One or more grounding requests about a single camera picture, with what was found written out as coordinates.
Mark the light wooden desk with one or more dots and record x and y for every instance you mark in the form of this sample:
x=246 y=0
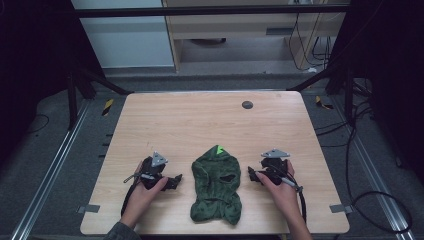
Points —
x=233 y=28

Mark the black curtain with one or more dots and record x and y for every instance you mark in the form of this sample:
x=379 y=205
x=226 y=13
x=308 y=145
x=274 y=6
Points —
x=30 y=66
x=393 y=83

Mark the black horizontal frame bar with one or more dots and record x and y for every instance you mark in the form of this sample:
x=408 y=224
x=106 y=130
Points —
x=200 y=11

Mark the black metal stand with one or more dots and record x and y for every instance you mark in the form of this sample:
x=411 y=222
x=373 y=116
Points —
x=71 y=100
x=348 y=93

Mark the metal floor rail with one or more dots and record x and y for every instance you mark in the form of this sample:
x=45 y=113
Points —
x=376 y=186
x=50 y=170

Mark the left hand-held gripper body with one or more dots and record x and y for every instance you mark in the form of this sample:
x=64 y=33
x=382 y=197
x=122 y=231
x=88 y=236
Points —
x=151 y=170

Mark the person's right hand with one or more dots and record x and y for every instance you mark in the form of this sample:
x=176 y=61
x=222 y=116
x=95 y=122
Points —
x=285 y=196

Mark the yellow black striped tape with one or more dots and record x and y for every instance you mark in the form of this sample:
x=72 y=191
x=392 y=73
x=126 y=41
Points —
x=322 y=103
x=107 y=107

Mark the grey tape strip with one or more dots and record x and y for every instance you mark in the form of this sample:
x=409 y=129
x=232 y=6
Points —
x=341 y=209
x=88 y=209

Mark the person's left hand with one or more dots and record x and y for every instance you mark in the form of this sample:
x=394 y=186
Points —
x=141 y=198

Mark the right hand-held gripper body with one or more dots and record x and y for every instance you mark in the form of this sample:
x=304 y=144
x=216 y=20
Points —
x=274 y=165

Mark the white cabinet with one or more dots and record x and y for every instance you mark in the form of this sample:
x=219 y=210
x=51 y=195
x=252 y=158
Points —
x=126 y=43

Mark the grey round table grommet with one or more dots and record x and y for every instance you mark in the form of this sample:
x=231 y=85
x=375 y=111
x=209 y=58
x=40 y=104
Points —
x=247 y=105

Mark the green fleece hooded garment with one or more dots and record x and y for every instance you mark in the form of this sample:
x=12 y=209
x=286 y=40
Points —
x=216 y=186

